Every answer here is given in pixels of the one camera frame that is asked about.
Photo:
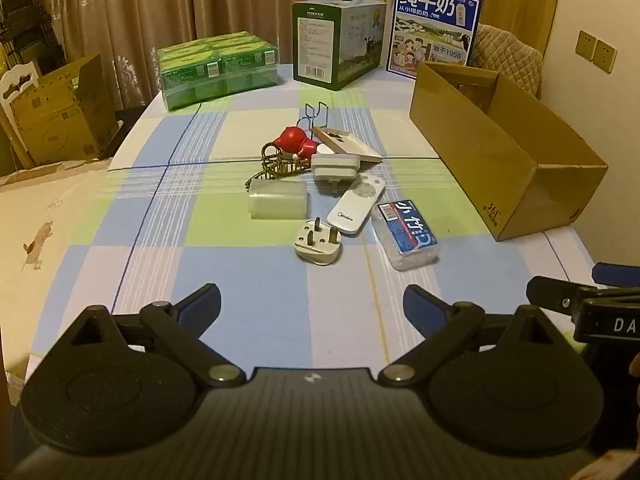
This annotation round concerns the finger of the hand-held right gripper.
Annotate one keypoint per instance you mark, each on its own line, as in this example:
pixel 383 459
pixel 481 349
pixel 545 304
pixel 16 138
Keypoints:
pixel 615 272
pixel 555 292

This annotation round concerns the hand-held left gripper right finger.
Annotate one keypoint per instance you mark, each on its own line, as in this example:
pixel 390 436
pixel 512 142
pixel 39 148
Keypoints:
pixel 422 310

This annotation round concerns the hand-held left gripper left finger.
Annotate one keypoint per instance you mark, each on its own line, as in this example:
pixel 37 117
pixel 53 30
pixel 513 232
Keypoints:
pixel 202 304

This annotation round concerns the white remote control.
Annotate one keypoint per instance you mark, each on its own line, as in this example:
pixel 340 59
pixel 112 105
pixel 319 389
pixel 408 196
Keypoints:
pixel 352 207

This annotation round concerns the leopard print eyeglasses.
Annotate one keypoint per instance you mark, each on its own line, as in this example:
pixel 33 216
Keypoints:
pixel 280 167

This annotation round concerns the white power adapter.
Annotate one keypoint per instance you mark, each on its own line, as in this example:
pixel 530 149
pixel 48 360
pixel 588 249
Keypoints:
pixel 335 165

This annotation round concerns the red toy figure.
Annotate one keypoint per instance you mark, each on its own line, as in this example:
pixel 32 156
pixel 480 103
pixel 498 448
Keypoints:
pixel 291 138

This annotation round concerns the checked tablecloth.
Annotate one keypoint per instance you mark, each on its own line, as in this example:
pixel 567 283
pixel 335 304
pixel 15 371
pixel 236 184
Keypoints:
pixel 225 270

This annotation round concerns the clear box with blue label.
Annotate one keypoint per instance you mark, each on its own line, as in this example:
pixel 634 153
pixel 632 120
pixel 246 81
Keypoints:
pixel 405 232

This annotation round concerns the white three-pin plug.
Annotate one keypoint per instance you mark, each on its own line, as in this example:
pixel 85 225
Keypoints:
pixel 320 252

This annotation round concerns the translucent plastic box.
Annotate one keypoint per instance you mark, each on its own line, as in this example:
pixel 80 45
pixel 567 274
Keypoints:
pixel 277 200

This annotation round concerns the cream embroidered cloth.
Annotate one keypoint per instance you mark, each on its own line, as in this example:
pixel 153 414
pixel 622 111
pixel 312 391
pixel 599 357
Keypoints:
pixel 50 260

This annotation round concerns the cream slotted holder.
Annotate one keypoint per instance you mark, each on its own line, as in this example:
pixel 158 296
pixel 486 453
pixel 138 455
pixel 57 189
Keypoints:
pixel 350 146

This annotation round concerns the printed brown cardboard box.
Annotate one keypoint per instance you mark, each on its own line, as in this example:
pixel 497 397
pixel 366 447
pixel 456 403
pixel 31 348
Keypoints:
pixel 60 115

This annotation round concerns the green pack of drink cartons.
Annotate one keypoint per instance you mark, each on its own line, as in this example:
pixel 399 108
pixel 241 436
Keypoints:
pixel 215 67

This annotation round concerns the quilted beige chair cover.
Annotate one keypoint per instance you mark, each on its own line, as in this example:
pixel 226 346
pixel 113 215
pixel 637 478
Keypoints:
pixel 510 55

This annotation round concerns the green and white carton box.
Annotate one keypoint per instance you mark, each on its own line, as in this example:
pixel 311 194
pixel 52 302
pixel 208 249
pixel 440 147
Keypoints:
pixel 330 45

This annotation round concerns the blue milk carton box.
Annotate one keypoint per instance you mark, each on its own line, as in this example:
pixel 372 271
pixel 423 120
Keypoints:
pixel 430 25

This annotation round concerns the white wooden chair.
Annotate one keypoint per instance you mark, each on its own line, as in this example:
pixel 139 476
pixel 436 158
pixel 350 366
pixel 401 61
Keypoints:
pixel 15 80

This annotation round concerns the brown patterned curtain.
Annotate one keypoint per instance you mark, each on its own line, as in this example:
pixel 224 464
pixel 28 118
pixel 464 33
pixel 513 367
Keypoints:
pixel 150 10

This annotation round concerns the black metal rack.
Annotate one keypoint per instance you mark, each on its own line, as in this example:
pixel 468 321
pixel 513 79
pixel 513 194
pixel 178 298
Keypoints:
pixel 25 25

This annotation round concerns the beige wall socket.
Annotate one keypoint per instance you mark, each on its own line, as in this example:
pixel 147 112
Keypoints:
pixel 605 56
pixel 586 44

